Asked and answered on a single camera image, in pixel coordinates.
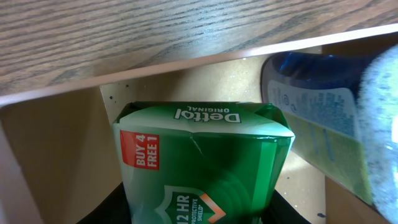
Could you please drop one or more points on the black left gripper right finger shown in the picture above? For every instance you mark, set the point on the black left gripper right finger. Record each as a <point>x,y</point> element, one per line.
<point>280,211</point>

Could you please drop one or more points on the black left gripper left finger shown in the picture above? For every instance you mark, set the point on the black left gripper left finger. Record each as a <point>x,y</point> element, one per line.
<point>114,209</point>

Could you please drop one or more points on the green Dettol soap bar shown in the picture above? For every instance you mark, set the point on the green Dettol soap bar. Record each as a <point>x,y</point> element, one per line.
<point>191,162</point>

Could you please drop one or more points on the clear foam soap pump bottle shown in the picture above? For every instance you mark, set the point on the clear foam soap pump bottle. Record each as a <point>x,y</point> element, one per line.
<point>343,111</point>

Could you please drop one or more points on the pink open cardboard box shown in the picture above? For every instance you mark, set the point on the pink open cardboard box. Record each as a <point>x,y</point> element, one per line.
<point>58,159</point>

